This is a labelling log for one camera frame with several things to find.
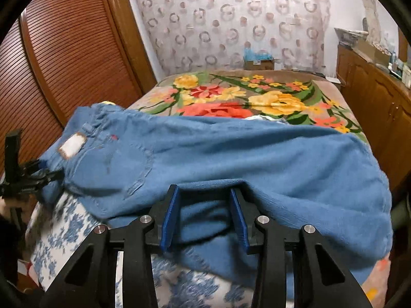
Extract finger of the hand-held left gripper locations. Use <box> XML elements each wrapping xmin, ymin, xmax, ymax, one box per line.
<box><xmin>22</xmin><ymin>160</ymin><xmax>65</xmax><ymax>189</ymax></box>

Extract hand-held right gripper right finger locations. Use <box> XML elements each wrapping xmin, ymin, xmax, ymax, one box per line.
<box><xmin>229</xmin><ymin>187</ymin><xmax>373</xmax><ymax>308</ymax></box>

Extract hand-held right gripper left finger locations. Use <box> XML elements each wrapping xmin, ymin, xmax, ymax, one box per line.
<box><xmin>39</xmin><ymin>184</ymin><xmax>180</xmax><ymax>308</ymax></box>

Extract blue denim pants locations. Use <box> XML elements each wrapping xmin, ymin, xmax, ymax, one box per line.
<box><xmin>39</xmin><ymin>103</ymin><xmax>394</xmax><ymax>299</ymax></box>

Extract blue floral white sheet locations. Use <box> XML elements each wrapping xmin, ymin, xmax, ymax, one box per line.
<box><xmin>26</xmin><ymin>192</ymin><xmax>289</xmax><ymax>308</ymax></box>

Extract small white cloth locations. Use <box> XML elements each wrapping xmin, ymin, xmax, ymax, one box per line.
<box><xmin>244</xmin><ymin>114</ymin><xmax>289</xmax><ymax>126</ymax></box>

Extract wooden louvred wardrobe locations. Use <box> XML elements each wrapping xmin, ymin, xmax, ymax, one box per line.
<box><xmin>0</xmin><ymin>0</ymin><xmax>158</xmax><ymax>180</ymax></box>

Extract floral plush blanket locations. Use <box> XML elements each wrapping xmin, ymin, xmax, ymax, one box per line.
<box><xmin>128</xmin><ymin>69</ymin><xmax>390</xmax><ymax>308</ymax></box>

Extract cardboard box with blue items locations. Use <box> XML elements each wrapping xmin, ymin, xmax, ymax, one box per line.
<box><xmin>243</xmin><ymin>48</ymin><xmax>275</xmax><ymax>71</ymax></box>

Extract wooden sideboard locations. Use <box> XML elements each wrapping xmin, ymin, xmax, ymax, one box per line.
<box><xmin>335</xmin><ymin>45</ymin><xmax>411</xmax><ymax>193</ymax></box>

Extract flat cardboard box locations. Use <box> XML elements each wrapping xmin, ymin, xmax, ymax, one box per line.
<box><xmin>355</xmin><ymin>40</ymin><xmax>390</xmax><ymax>66</ymax></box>

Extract patterned tray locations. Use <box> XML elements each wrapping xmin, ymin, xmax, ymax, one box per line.
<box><xmin>334</xmin><ymin>27</ymin><xmax>370</xmax><ymax>47</ymax></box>

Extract row of small containers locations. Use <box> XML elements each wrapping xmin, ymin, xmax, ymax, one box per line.
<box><xmin>387</xmin><ymin>51</ymin><xmax>411</xmax><ymax>89</ymax></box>

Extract ring patterned curtain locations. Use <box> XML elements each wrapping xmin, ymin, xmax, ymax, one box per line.
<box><xmin>127</xmin><ymin>0</ymin><xmax>331</xmax><ymax>78</ymax></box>

